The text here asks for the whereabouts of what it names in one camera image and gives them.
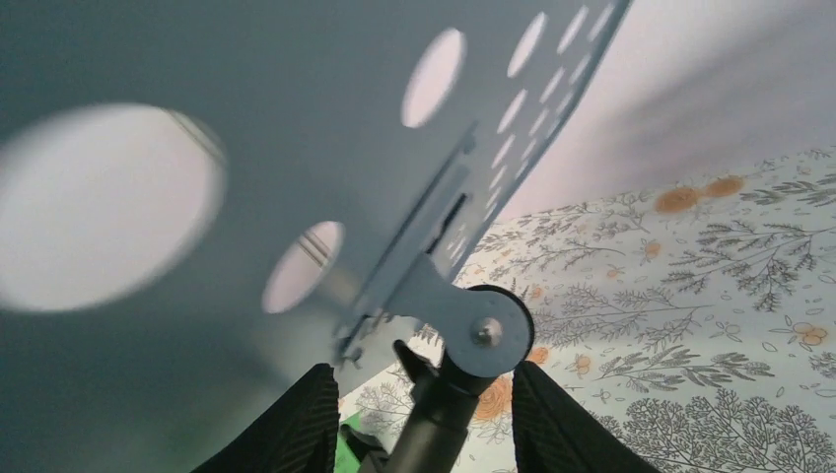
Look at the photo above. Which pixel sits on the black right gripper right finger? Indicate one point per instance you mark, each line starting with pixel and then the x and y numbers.
pixel 553 433

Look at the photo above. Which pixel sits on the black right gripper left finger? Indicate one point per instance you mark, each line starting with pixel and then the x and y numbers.
pixel 296 434

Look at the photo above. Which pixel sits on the green sheet music page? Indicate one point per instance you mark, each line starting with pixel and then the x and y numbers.
pixel 345 460

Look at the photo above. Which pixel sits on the light blue music stand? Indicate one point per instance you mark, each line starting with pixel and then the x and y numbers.
pixel 202 200

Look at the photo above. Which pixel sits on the floral patterned table mat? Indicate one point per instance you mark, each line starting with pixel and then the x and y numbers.
pixel 696 320

